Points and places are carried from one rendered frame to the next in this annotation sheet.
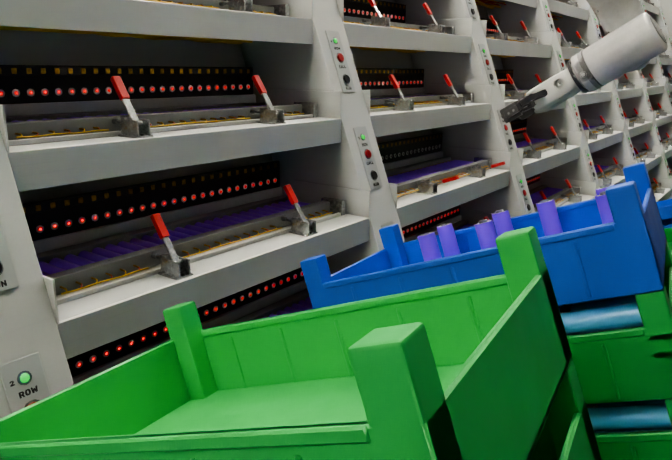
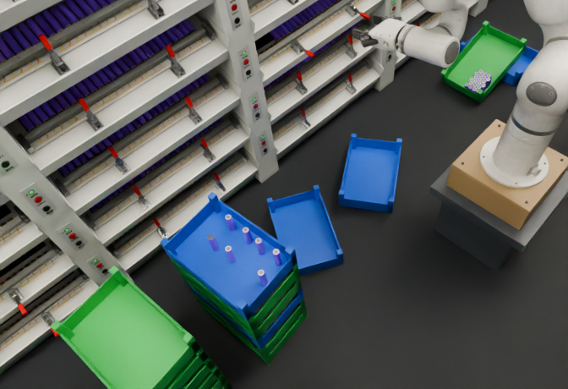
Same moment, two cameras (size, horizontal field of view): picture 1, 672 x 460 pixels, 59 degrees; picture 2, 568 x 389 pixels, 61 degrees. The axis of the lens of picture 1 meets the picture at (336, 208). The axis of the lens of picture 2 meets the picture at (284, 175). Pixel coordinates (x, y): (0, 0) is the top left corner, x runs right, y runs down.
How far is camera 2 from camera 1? 116 cm
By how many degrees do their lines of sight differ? 55
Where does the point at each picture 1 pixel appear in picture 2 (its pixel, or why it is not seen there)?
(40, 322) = (68, 214)
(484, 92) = not seen: outside the picture
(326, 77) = (221, 24)
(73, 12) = (51, 91)
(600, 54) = (412, 48)
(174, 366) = (113, 281)
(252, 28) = (164, 26)
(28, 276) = (60, 204)
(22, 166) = (46, 170)
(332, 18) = not seen: outside the picture
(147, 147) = (101, 133)
